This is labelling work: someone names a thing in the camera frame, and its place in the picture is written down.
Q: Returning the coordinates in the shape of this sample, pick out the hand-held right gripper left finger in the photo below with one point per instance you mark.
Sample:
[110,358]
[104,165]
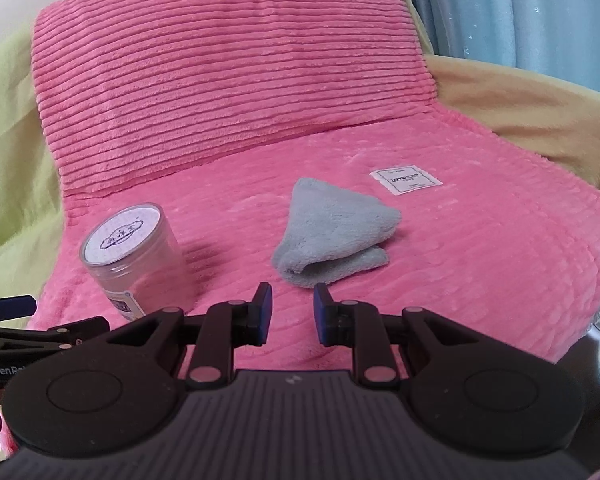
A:
[265,312]

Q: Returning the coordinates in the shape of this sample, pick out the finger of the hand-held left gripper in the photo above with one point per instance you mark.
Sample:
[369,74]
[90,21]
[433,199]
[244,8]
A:
[10,308]
[55,336]

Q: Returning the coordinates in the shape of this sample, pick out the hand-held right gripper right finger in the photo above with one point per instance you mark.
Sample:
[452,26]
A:
[322,312]

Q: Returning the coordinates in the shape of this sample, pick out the grey fleece cloth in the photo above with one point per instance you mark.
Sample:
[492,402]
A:
[330,230]

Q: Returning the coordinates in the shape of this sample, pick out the clear plastic jar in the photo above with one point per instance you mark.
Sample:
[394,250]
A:
[130,265]

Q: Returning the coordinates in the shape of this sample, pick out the green sheet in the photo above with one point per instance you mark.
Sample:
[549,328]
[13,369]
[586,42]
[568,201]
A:
[10,185]

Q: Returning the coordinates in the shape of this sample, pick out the pink fleece blanket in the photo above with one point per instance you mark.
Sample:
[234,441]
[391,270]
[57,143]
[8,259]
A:
[455,260]

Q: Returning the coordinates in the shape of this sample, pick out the white fabric label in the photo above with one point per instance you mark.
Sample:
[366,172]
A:
[405,179]

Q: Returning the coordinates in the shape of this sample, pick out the pink ribbed pillow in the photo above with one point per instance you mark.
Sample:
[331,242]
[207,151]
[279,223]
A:
[230,70]

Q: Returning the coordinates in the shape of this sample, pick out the blue star curtain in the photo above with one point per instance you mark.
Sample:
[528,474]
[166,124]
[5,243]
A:
[505,5]

